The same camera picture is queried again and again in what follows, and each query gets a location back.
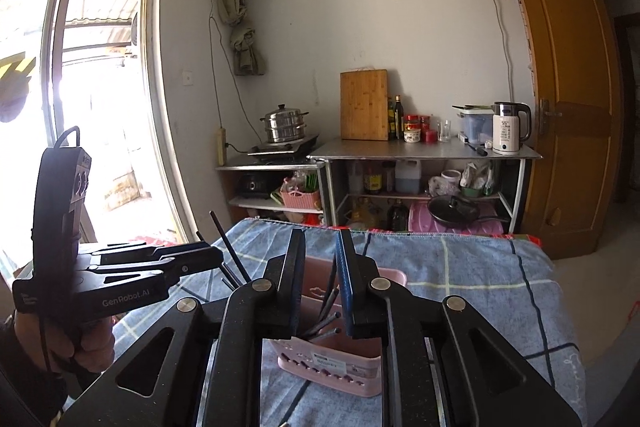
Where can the wall power strip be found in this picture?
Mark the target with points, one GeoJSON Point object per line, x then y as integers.
{"type": "Point", "coordinates": [221, 147]}

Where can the white plastic jug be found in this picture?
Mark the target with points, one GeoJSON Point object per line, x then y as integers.
{"type": "Point", "coordinates": [407, 179]}

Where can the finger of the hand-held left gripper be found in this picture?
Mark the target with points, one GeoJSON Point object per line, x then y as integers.
{"type": "Point", "coordinates": [195, 253]}
{"type": "Point", "coordinates": [150, 273]}

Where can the white electric kettle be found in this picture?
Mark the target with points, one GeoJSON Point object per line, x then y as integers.
{"type": "Point", "coordinates": [507, 132]}

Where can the yellow oil bottle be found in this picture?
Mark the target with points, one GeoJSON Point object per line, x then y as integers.
{"type": "Point", "coordinates": [364, 216]}

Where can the person's left hand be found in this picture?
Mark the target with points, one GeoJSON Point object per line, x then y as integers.
{"type": "Point", "coordinates": [95, 347]}

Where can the dark glass bottle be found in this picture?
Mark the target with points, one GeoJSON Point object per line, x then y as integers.
{"type": "Point", "coordinates": [397, 217]}

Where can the black induction cooker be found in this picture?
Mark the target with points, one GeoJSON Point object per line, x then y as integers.
{"type": "Point", "coordinates": [285, 148]}

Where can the red cup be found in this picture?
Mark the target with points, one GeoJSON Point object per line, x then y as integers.
{"type": "Point", "coordinates": [431, 137]}

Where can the red lid jar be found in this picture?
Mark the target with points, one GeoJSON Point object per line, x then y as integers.
{"type": "Point", "coordinates": [412, 123]}

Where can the dark sauce bottle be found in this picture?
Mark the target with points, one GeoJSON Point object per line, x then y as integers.
{"type": "Point", "coordinates": [398, 119]}

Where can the pink plastic chopstick basket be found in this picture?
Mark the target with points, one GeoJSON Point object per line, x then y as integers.
{"type": "Point", "coordinates": [320, 367]}

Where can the low white shelf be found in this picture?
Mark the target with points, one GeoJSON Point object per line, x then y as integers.
{"type": "Point", "coordinates": [270, 167]}

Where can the clear drinking glass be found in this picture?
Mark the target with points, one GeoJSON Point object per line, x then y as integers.
{"type": "Point", "coordinates": [445, 132]}

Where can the clear liquid bottle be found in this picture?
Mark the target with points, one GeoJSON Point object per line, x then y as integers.
{"type": "Point", "coordinates": [355, 179]}

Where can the small red jar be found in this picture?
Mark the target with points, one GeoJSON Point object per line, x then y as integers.
{"type": "Point", "coordinates": [425, 124]}

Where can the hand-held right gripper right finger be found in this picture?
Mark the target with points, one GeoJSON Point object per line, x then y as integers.
{"type": "Point", "coordinates": [344, 287]}

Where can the metal kitchen table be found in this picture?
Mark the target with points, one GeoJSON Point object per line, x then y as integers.
{"type": "Point", "coordinates": [425, 151]}

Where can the crumpled plastic bag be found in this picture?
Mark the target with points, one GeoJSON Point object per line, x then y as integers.
{"type": "Point", "coordinates": [477, 177]}

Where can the steel steamer pot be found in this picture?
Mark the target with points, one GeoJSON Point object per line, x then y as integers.
{"type": "Point", "coordinates": [284, 124]}

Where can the wooden door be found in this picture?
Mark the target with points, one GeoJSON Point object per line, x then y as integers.
{"type": "Point", "coordinates": [565, 107]}

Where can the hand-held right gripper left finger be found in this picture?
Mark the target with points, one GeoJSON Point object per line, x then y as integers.
{"type": "Point", "coordinates": [299, 277]}

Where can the white bowl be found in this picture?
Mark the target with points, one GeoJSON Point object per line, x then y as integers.
{"type": "Point", "coordinates": [451, 179]}

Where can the green oil bottle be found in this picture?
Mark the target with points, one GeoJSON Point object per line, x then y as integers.
{"type": "Point", "coordinates": [391, 122]}

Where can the pink plastic basin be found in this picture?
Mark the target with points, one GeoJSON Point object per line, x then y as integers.
{"type": "Point", "coordinates": [420, 219]}

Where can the white printed jar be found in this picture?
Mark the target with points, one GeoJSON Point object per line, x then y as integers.
{"type": "Point", "coordinates": [412, 137]}

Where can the black rice cooker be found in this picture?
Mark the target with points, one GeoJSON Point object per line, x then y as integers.
{"type": "Point", "coordinates": [252, 187]}

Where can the clear plastic storage box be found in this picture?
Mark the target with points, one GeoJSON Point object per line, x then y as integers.
{"type": "Point", "coordinates": [475, 124]}

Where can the large window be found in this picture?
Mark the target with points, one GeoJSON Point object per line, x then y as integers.
{"type": "Point", "coordinates": [100, 107]}

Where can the brown sauce bottle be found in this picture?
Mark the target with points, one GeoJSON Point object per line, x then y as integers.
{"type": "Point", "coordinates": [372, 181]}

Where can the white wall switch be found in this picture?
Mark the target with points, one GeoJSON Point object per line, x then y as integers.
{"type": "Point", "coordinates": [188, 78]}

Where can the blue plaid blanket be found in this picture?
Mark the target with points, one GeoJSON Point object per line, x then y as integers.
{"type": "Point", "coordinates": [475, 287]}

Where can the black frying pan with lid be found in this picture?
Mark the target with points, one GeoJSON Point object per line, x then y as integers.
{"type": "Point", "coordinates": [457, 209]}

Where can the small pink woven basket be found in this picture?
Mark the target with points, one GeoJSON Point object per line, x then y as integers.
{"type": "Point", "coordinates": [300, 201]}

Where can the bamboo cutting board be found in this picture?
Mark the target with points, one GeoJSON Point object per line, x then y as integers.
{"type": "Point", "coordinates": [365, 104]}

